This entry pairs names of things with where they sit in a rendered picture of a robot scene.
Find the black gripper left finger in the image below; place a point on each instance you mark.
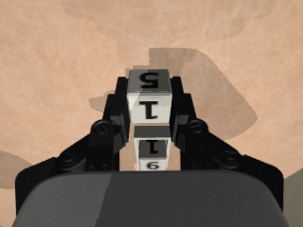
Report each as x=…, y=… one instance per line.
x=96, y=151

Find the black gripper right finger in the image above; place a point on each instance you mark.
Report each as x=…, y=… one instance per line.
x=202, y=150

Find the white number cube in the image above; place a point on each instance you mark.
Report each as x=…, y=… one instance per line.
x=152, y=154
x=149, y=95

